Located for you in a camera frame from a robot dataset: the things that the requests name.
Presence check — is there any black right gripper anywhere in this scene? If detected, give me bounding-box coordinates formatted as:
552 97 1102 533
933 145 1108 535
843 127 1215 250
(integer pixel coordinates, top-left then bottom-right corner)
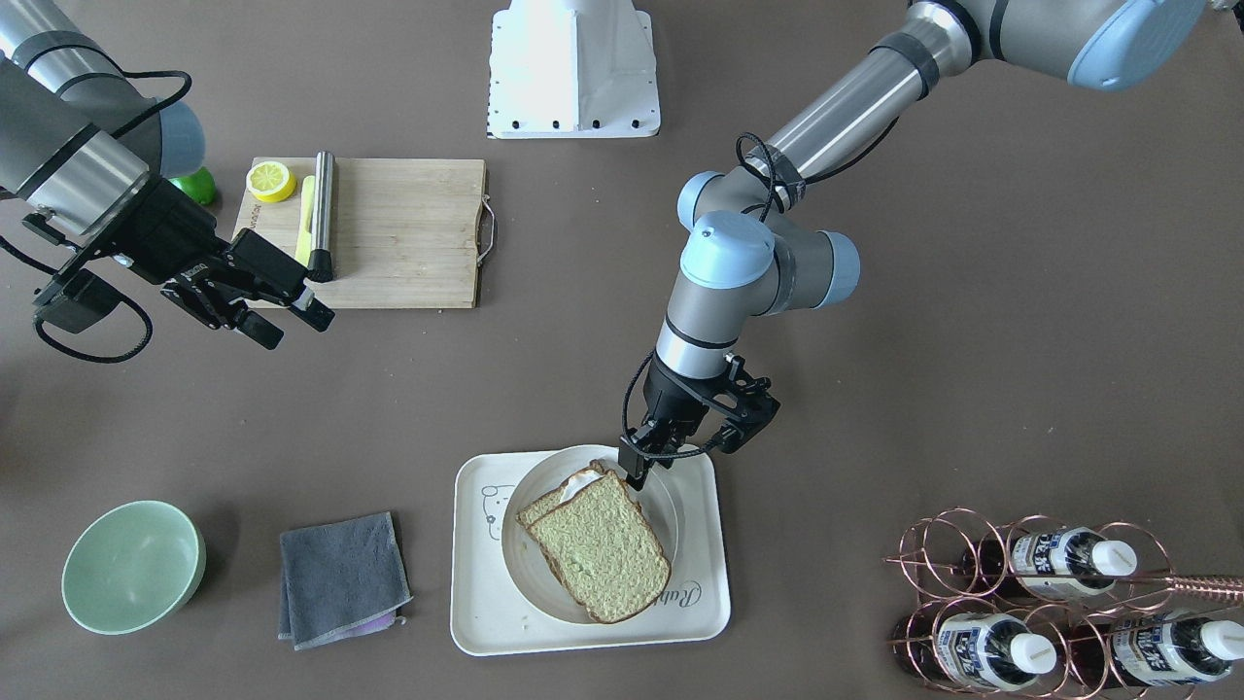
102 179 336 349

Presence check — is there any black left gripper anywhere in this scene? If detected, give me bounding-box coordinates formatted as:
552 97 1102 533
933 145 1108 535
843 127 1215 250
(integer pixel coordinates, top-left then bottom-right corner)
618 353 725 491

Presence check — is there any bread slice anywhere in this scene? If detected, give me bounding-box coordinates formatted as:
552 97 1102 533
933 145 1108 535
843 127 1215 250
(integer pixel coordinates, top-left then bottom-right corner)
515 460 616 528
527 472 672 624

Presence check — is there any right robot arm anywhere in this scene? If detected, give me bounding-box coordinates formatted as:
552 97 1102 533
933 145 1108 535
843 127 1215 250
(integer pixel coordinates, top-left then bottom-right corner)
1 1 333 349

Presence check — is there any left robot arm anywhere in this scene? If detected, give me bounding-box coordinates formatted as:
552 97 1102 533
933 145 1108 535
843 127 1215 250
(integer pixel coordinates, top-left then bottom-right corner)
618 1 1207 489

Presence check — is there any cream rabbit serving tray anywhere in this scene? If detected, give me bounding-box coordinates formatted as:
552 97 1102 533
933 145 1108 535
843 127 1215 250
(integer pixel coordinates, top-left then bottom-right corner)
450 449 731 656

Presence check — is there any fake fried egg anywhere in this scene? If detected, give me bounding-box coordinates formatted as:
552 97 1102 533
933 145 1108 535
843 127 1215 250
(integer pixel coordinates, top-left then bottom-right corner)
560 469 605 504

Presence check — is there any yellow plastic knife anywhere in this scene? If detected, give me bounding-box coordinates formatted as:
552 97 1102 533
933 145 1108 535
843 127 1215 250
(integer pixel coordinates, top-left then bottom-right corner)
294 174 317 269

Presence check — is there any steel muddler black tip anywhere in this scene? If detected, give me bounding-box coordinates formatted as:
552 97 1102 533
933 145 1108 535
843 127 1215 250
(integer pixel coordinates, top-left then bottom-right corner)
305 150 337 283

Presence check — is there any half lemon slice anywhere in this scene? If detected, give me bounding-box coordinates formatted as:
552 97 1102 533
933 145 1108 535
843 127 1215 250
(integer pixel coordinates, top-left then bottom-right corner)
246 160 297 203

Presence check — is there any green lime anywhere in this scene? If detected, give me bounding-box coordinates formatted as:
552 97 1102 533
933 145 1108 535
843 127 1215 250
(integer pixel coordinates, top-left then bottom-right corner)
168 165 218 206

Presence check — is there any bread slice on plate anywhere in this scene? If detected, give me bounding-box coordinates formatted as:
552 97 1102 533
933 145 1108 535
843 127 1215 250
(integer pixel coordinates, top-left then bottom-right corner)
515 460 616 528

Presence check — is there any bamboo cutting board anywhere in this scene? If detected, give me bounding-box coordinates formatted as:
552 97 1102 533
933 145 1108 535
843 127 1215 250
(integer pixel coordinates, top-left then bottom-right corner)
216 158 486 310

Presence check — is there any mint green bowl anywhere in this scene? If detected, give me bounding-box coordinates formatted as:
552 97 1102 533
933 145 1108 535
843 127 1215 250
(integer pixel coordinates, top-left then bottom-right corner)
58 500 207 635

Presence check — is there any grey folded cloth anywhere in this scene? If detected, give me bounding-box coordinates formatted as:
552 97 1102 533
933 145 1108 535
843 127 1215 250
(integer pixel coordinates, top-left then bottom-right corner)
277 512 413 650

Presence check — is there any tea bottle front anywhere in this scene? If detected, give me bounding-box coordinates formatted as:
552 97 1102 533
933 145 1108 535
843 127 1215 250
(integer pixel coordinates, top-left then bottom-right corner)
889 612 1057 693

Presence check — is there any tea bottle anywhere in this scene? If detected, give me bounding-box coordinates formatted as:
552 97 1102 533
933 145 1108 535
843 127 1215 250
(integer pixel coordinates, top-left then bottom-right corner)
1066 609 1243 688
955 527 1140 606
889 612 1057 693

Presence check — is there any tea bottle back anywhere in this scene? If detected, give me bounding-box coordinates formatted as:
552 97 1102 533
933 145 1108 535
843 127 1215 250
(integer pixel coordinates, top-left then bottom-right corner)
1066 609 1243 688

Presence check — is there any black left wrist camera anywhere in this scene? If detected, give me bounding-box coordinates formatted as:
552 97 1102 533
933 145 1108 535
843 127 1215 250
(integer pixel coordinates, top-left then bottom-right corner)
712 353 780 455

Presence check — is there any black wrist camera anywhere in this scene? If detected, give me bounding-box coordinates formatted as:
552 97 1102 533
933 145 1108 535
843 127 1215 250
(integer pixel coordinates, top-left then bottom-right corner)
712 353 780 455
34 269 121 334

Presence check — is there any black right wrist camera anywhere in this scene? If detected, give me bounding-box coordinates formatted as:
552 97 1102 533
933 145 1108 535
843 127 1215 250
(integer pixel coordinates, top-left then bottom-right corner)
34 269 121 334

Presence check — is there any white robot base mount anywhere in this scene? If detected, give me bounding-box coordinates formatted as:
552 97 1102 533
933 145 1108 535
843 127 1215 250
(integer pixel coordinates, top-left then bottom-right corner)
486 1 662 139

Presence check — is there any copper wire bottle rack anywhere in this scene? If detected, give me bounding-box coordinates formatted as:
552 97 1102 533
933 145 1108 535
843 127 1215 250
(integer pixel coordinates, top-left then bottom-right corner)
888 507 1242 699

